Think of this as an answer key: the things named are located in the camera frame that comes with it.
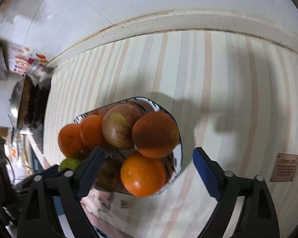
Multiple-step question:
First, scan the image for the calico cat plush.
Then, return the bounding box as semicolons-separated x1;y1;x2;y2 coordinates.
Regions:
81;190;115;219

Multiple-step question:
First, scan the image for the colourful wall sticker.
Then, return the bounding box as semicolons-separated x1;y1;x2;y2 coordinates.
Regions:
9;45;50;76

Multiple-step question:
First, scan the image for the green apple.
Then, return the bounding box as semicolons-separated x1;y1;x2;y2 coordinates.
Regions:
58;157;82;172

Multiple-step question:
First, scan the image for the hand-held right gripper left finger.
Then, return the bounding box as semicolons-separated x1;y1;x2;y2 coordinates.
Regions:
17;147;105;238

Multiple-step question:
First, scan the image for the reddish brown apple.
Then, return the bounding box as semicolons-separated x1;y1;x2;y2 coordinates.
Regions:
101;104;144;150

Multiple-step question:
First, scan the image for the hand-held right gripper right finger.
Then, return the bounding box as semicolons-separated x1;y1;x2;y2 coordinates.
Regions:
192;147;281;238

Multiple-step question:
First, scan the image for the large bright orange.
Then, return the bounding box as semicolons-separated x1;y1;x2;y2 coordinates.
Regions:
120;152;167;197

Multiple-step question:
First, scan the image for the dark reddish orange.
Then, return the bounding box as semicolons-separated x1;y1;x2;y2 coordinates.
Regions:
132;111;180;158

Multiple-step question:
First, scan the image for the striped tablecloth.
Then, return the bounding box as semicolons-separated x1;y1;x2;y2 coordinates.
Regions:
43;28;298;238

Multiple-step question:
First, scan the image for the brown card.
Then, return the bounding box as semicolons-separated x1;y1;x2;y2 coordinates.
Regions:
270;153;298;182

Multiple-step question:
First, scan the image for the steel wok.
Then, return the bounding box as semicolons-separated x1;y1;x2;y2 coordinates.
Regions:
9;74;40;131

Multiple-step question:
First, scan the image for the small orange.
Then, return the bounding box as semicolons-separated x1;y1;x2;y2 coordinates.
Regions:
79;115;107;149
58;123;91;158

